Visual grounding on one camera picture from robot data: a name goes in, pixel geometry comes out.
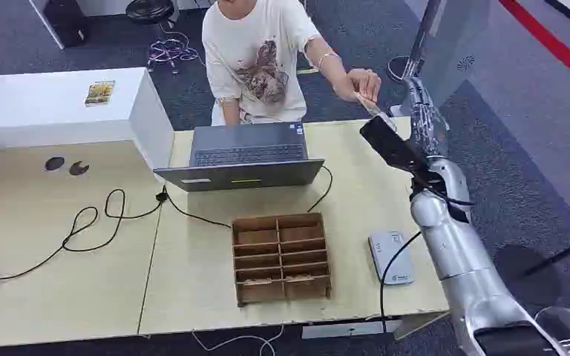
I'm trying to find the person's left hand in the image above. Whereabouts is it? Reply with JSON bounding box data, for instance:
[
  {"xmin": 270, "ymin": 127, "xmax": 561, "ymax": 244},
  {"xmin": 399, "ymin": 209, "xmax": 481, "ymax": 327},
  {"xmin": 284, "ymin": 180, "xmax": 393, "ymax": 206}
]
[{"xmin": 336, "ymin": 67, "xmax": 382, "ymax": 104}]

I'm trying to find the black computer case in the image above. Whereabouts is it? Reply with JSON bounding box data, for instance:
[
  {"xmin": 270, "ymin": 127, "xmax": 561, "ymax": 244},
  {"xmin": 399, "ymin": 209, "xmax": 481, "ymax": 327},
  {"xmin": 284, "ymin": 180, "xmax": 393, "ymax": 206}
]
[{"xmin": 42, "ymin": 0, "xmax": 90, "ymax": 49}]

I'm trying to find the chrome stanchion pole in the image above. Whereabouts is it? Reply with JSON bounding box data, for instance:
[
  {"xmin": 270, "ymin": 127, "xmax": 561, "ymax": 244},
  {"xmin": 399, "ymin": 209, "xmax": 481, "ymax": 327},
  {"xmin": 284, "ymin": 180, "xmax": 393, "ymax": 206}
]
[{"xmin": 387, "ymin": 0, "xmax": 443, "ymax": 85}]

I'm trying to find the white cable under desk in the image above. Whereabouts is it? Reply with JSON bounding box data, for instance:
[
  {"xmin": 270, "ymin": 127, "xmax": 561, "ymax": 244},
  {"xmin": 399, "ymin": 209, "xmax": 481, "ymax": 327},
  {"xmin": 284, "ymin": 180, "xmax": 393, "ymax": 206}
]
[{"xmin": 191, "ymin": 324, "xmax": 285, "ymax": 356}]

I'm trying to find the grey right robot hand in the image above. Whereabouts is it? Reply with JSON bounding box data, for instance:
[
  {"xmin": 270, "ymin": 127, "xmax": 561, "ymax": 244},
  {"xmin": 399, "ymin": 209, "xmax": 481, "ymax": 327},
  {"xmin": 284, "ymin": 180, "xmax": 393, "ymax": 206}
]
[{"xmin": 404, "ymin": 77, "xmax": 452, "ymax": 159}]

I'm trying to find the white desk frame beam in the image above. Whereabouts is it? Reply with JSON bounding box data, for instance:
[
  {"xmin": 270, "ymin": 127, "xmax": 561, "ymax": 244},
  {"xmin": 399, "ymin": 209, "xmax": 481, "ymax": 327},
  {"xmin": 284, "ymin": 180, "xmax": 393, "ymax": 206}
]
[{"xmin": 301, "ymin": 319, "xmax": 402, "ymax": 340}]

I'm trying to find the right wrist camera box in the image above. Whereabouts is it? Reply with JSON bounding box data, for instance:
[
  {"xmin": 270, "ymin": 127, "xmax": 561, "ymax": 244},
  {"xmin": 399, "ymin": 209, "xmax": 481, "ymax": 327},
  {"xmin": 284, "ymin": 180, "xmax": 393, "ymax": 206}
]
[{"xmin": 360, "ymin": 116, "xmax": 430, "ymax": 174}]

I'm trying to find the black stool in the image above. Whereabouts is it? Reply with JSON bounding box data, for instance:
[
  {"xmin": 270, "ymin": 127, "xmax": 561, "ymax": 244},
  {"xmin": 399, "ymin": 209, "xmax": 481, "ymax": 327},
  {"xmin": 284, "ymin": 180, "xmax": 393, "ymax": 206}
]
[{"xmin": 125, "ymin": 0, "xmax": 191, "ymax": 75}]

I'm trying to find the white floor cable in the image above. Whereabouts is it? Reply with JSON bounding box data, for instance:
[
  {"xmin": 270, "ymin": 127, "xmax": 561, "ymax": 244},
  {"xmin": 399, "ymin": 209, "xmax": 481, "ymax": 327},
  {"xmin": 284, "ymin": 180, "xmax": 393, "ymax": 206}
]
[{"xmin": 159, "ymin": 22, "xmax": 207, "ymax": 67}]

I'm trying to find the grey card reader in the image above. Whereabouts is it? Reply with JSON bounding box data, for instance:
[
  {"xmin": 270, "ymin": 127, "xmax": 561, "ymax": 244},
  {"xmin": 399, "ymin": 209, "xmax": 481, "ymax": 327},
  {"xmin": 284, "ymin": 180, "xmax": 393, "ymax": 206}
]
[{"xmin": 367, "ymin": 231, "xmax": 417, "ymax": 287}]

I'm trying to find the yellow card pack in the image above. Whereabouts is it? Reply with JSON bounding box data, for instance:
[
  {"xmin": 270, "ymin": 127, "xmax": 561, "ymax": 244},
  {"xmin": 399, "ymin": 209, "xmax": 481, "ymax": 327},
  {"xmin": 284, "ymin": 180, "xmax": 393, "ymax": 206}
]
[{"xmin": 84, "ymin": 80, "xmax": 117, "ymax": 108}]

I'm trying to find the grey kiosk stand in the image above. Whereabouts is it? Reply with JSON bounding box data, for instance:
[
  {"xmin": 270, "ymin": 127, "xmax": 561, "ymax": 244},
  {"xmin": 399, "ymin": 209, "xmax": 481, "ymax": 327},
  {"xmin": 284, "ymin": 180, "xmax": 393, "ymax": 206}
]
[{"xmin": 390, "ymin": 0, "xmax": 493, "ymax": 119}]

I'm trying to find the wooden card box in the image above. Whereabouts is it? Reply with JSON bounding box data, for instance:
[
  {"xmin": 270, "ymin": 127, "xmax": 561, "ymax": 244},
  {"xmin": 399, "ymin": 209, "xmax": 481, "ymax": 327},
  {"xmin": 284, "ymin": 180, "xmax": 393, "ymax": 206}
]
[{"xmin": 231, "ymin": 212, "xmax": 333, "ymax": 308}]

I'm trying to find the printed card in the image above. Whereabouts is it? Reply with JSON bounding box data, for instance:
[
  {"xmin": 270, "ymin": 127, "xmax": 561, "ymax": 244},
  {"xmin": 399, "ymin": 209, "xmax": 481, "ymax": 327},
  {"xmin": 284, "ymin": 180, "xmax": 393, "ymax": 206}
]
[{"xmin": 355, "ymin": 92, "xmax": 398, "ymax": 133}]

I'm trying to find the grey laptop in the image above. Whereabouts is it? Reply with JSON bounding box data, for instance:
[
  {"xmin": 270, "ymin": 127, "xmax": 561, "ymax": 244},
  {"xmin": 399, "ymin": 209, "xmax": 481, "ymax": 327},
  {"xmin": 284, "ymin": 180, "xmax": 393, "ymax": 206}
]
[{"xmin": 153, "ymin": 121, "xmax": 326, "ymax": 193}]

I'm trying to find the black stanchion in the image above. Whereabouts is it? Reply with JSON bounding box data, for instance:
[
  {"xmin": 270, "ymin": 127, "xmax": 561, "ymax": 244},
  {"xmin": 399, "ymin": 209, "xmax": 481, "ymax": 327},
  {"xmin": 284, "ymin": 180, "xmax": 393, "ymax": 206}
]
[{"xmin": 493, "ymin": 231, "xmax": 570, "ymax": 306}]

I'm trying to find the person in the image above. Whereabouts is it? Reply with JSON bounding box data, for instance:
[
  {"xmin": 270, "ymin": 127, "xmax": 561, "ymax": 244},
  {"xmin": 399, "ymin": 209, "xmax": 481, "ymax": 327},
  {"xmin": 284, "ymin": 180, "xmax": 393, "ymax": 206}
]
[{"xmin": 201, "ymin": 0, "xmax": 382, "ymax": 127}]

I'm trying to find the black laptop power cable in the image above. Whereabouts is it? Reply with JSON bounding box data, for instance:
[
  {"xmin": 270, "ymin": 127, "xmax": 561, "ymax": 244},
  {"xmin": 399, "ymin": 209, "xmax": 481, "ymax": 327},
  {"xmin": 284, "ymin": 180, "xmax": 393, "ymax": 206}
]
[{"xmin": 0, "ymin": 165, "xmax": 334, "ymax": 282}]

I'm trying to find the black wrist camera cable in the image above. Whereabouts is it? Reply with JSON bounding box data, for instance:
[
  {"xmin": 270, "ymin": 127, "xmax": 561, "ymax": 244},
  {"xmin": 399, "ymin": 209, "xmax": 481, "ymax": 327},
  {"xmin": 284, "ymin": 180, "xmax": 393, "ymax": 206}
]
[{"xmin": 379, "ymin": 231, "xmax": 422, "ymax": 336}]

